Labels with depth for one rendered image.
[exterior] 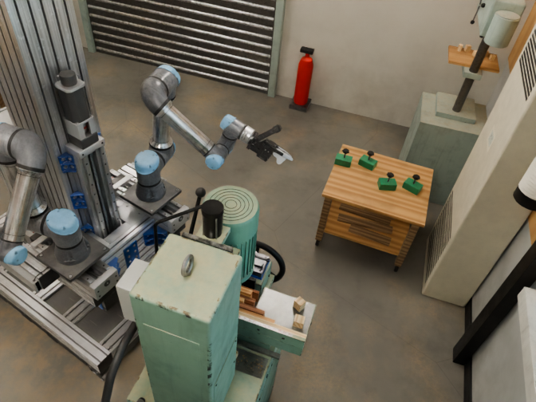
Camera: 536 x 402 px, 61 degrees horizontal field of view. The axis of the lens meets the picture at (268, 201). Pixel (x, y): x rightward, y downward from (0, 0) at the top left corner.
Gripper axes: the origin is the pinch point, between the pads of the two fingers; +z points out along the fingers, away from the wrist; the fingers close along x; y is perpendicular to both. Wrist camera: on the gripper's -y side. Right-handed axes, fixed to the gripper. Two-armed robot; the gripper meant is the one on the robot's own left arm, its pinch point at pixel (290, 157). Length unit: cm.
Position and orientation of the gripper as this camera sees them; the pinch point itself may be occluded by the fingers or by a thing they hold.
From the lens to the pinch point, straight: 207.3
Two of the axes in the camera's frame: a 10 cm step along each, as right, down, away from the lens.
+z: 8.4, 5.4, -0.2
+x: -2.1, 3.0, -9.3
